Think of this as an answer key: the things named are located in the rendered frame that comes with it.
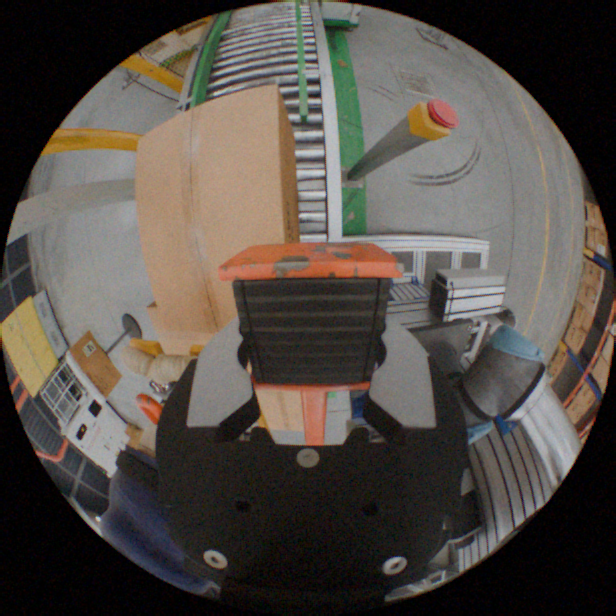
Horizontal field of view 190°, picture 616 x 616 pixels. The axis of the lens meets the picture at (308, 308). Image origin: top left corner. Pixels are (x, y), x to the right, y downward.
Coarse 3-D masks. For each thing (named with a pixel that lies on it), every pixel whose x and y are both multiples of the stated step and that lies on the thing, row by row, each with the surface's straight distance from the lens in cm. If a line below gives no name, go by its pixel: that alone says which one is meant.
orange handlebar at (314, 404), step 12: (144, 396) 34; (300, 396) 17; (312, 396) 16; (324, 396) 16; (144, 408) 37; (156, 408) 34; (312, 408) 17; (324, 408) 18; (156, 420) 40; (312, 420) 19; (324, 420) 20; (312, 432) 22; (324, 432) 23; (312, 444) 25
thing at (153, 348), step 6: (132, 342) 49; (138, 342) 47; (144, 342) 45; (150, 342) 44; (156, 342) 43; (138, 348) 48; (144, 348) 46; (150, 348) 44; (156, 348) 43; (150, 354) 45; (156, 354) 44; (150, 384) 49; (156, 390) 50
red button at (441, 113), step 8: (432, 104) 45; (440, 104) 46; (448, 104) 48; (432, 112) 44; (440, 112) 44; (448, 112) 46; (432, 120) 47; (440, 120) 44; (448, 120) 45; (456, 120) 46; (448, 128) 45
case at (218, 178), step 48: (240, 96) 52; (144, 144) 64; (192, 144) 51; (240, 144) 45; (288, 144) 59; (144, 192) 59; (192, 192) 48; (240, 192) 42; (288, 192) 51; (144, 240) 59; (192, 240) 48; (240, 240) 42; (288, 240) 46; (192, 288) 52
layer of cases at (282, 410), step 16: (160, 320) 133; (160, 336) 143; (176, 336) 132; (192, 336) 123; (208, 336) 116; (176, 352) 143; (272, 400) 142; (288, 400) 139; (272, 416) 161; (288, 416) 158
